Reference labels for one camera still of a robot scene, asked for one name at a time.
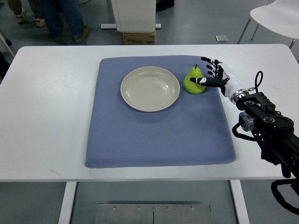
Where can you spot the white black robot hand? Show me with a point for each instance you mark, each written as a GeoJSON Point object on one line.
{"type": "Point", "coordinates": [222, 77]}

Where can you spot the green pear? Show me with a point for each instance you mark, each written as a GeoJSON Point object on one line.
{"type": "Point", "coordinates": [192, 87]}

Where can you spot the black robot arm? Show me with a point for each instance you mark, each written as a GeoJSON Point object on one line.
{"type": "Point", "coordinates": [260, 122]}

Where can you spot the beige round plate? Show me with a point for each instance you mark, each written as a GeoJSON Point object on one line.
{"type": "Point", "coordinates": [150, 89]}

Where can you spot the metal floor plate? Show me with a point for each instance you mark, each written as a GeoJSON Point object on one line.
{"type": "Point", "coordinates": [153, 214]}

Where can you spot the grey floor outlet cover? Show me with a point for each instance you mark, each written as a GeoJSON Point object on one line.
{"type": "Point", "coordinates": [221, 38]}

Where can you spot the blue textured mat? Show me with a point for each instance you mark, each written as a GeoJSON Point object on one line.
{"type": "Point", "coordinates": [192, 131]}

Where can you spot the white chair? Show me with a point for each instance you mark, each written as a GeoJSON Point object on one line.
{"type": "Point", "coordinates": [281, 17]}

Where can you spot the cardboard box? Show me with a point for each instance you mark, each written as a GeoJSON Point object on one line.
{"type": "Point", "coordinates": [139, 38]}

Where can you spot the white table right leg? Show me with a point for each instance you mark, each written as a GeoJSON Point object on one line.
{"type": "Point", "coordinates": [239, 202]}

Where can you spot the white table leg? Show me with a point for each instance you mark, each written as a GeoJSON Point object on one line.
{"type": "Point", "coordinates": [67, 203]}
{"type": "Point", "coordinates": [239, 202]}

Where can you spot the person in blue jeans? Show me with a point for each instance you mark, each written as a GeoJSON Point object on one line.
{"type": "Point", "coordinates": [72, 15]}

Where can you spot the white table left leg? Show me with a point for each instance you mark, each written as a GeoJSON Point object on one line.
{"type": "Point", "coordinates": [67, 203]}

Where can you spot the person with white sneakers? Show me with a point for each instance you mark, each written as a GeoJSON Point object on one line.
{"type": "Point", "coordinates": [20, 13]}

